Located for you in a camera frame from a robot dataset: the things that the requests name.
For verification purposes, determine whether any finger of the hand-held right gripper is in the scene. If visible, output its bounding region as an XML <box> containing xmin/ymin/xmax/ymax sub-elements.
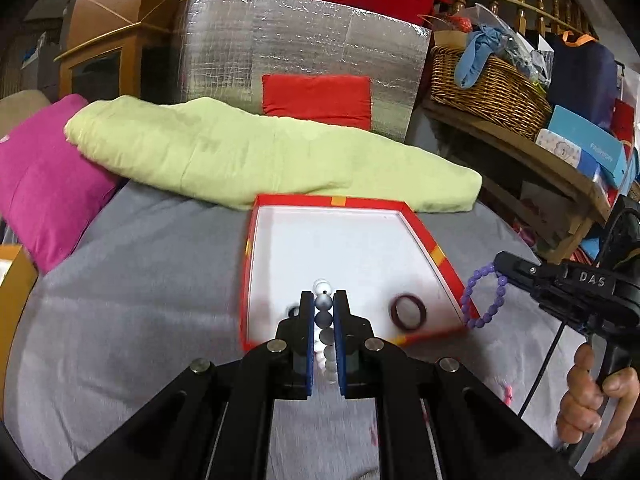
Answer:
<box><xmin>494</xmin><ymin>251</ymin><xmax>567</xmax><ymax>302</ymax></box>

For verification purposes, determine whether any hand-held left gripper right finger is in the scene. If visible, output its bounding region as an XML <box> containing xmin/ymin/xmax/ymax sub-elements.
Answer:
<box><xmin>334</xmin><ymin>290</ymin><xmax>581</xmax><ymax>480</ymax></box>

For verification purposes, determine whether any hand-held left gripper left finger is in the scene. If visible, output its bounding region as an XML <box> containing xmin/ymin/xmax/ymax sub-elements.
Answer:
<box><xmin>62</xmin><ymin>290</ymin><xmax>316</xmax><ymax>480</ymax></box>

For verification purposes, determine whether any white bead bracelet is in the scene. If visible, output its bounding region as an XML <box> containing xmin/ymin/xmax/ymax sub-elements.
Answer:
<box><xmin>311</xmin><ymin>277</ymin><xmax>337</xmax><ymax>386</ymax></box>

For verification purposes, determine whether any purple bead bracelet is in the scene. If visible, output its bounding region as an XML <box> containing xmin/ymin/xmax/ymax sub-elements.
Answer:
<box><xmin>460</xmin><ymin>262</ymin><xmax>508</xmax><ymax>331</ymax></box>

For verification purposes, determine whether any red cardboard box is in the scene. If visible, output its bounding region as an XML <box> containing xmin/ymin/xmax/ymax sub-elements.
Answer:
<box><xmin>239</xmin><ymin>192</ymin><xmax>482</xmax><ymax>352</ymax></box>

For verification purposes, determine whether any person's right hand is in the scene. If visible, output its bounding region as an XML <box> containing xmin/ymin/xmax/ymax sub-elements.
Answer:
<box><xmin>556</xmin><ymin>345</ymin><xmax>640</xmax><ymax>461</ymax></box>

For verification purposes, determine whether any wooden shelf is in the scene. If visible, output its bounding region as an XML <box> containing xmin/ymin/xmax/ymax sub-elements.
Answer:
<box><xmin>420</xmin><ymin>97</ymin><xmax>621</xmax><ymax>261</ymax></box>

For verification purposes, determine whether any blue box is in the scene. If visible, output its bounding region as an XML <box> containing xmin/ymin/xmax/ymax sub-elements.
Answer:
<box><xmin>547</xmin><ymin>105</ymin><xmax>631</xmax><ymax>191</ymax></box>

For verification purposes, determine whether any grey bed cover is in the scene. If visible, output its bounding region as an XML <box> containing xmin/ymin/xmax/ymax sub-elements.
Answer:
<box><xmin>5</xmin><ymin>180</ymin><xmax>601</xmax><ymax>480</ymax></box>

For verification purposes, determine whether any wicker basket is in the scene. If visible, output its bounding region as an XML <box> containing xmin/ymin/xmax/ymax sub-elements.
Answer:
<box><xmin>429</xmin><ymin>45</ymin><xmax>553</xmax><ymax>142</ymax></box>

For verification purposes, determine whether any navy bag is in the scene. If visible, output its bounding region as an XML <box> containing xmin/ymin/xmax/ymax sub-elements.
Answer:
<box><xmin>547</xmin><ymin>35</ymin><xmax>621</xmax><ymax>126</ymax></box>

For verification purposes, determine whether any light green folded blanket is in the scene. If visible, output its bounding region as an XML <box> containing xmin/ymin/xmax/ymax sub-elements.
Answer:
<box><xmin>64</xmin><ymin>95</ymin><xmax>483</xmax><ymax>213</ymax></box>

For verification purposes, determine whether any blue cloth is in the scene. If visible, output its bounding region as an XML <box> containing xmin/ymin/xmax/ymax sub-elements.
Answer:
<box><xmin>460</xmin><ymin>29</ymin><xmax>506</xmax><ymax>90</ymax></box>

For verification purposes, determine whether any clear plastic bag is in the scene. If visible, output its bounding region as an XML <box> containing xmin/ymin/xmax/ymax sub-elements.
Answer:
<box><xmin>465</xmin><ymin>2</ymin><xmax>551</xmax><ymax>86</ymax></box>

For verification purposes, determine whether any red cushion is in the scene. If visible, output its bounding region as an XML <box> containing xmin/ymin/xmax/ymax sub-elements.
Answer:
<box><xmin>261</xmin><ymin>74</ymin><xmax>373</xmax><ymax>131</ymax></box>

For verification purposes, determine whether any orange box lid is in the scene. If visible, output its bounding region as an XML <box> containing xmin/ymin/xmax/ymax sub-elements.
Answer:
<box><xmin>0</xmin><ymin>245</ymin><xmax>40</xmax><ymax>391</ymax></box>

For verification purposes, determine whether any magenta pillow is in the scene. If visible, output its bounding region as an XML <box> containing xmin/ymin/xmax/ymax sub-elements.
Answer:
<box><xmin>0</xmin><ymin>94</ymin><xmax>123</xmax><ymax>276</ymax></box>

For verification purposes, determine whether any silver insulated panel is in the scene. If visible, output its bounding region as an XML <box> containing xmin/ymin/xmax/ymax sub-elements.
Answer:
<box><xmin>172</xmin><ymin>0</ymin><xmax>433</xmax><ymax>143</ymax></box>

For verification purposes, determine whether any beige sofa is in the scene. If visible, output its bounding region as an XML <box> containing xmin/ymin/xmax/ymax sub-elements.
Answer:
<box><xmin>0</xmin><ymin>90</ymin><xmax>51</xmax><ymax>133</ymax></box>

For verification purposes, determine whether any wooden cabinet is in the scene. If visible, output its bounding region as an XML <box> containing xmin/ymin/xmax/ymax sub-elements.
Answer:
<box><xmin>54</xmin><ymin>0</ymin><xmax>246</xmax><ymax>106</ymax></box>

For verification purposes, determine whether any dark red ring bangle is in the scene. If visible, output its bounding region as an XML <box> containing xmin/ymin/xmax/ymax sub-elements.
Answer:
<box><xmin>389</xmin><ymin>294</ymin><xmax>427</xmax><ymax>332</ymax></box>

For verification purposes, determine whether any black cable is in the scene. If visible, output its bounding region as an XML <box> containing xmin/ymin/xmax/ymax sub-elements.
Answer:
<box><xmin>517</xmin><ymin>317</ymin><xmax>568</xmax><ymax>418</ymax></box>

